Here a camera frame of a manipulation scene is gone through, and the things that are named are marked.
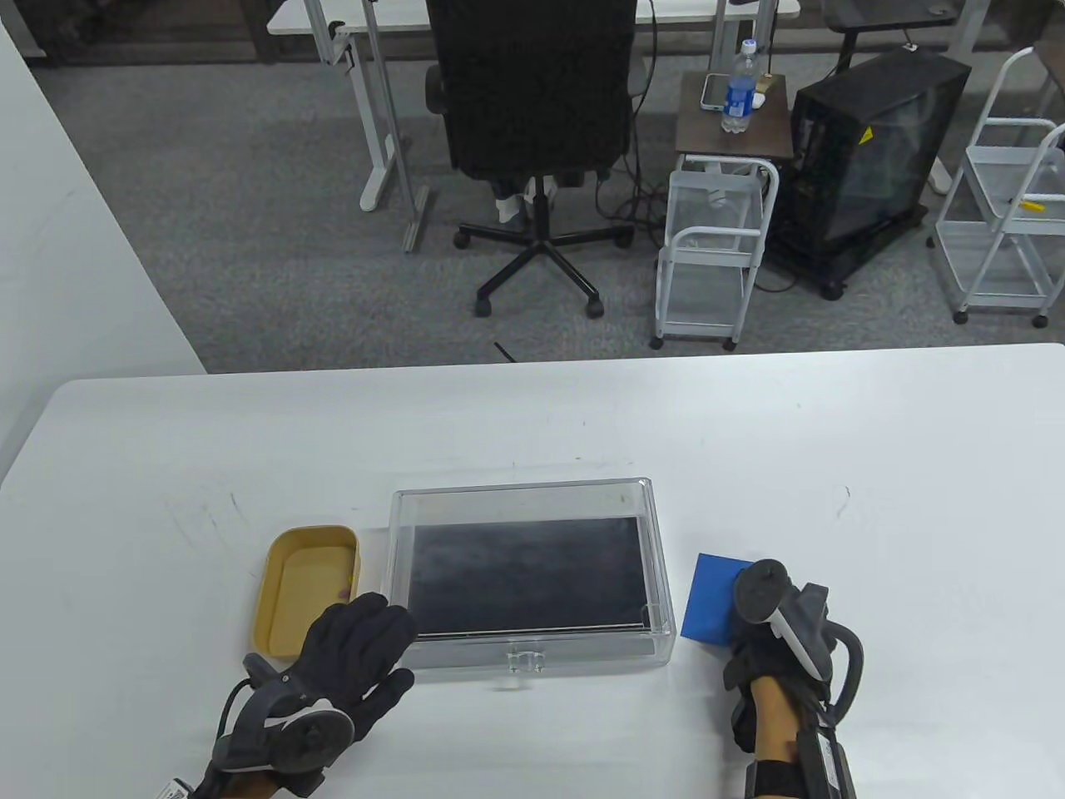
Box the clear drawer organizer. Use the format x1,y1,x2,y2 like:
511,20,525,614
381,477,675,677

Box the black left hand controller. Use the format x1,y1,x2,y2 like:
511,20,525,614
212,653,357,779

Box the white wire mesh cart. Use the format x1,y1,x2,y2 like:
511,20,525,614
928,46,1065,327

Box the black office chair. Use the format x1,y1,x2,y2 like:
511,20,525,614
424,0,641,319

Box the black desk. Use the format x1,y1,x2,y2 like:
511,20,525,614
820,0,983,72

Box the white desk with metal legs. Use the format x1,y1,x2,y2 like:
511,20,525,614
266,0,801,253

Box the black right wrist sensor box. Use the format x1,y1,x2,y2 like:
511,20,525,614
795,728,858,799

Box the clear water bottle blue label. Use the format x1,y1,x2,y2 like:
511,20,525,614
721,38,763,134

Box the person's right forearm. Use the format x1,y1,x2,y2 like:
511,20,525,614
745,676,858,799

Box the black computer tower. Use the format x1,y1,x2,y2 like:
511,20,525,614
765,46,973,300

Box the black right hand controller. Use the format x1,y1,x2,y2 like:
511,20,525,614
734,559,864,721

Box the tan bento box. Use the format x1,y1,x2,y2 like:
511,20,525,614
251,524,360,661

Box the black drawer liner mat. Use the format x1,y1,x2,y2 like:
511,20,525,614
406,516,650,638

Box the black hand controller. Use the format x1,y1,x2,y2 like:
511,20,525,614
734,559,864,721
212,653,357,779

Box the white cart with brown top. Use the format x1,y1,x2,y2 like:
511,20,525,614
651,71,795,350

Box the person's left hand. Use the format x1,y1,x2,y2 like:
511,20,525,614
196,593,417,799

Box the person's right hand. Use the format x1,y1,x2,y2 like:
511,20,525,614
722,583,837,754

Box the blue scraper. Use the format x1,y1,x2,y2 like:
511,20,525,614
681,553,758,646

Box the black floor cables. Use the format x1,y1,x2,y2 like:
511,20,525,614
595,125,666,230

